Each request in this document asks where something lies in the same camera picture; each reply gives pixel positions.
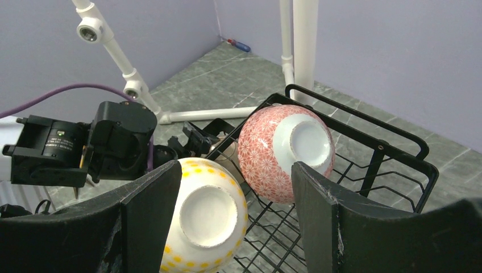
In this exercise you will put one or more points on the red patterned bowl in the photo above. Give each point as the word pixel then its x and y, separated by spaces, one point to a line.
pixel 272 139

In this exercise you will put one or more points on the white PVC pipe frame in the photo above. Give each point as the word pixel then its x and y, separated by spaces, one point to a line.
pixel 223 82

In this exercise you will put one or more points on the blue yellow patterned bowl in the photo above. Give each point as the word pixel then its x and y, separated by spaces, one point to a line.
pixel 210 219

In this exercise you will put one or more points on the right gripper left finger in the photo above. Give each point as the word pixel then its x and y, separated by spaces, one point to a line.
pixel 123 230

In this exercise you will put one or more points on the red blue screwdriver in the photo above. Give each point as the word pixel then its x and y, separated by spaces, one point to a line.
pixel 239 45

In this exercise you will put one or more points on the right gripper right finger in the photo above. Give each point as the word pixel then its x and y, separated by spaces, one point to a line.
pixel 342 231

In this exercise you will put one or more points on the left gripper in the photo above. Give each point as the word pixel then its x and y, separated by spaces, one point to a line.
pixel 200 140

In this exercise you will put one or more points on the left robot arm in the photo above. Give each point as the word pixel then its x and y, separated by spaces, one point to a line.
pixel 116 145

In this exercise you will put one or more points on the black wire dish rack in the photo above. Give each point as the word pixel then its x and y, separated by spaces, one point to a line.
pixel 273 242

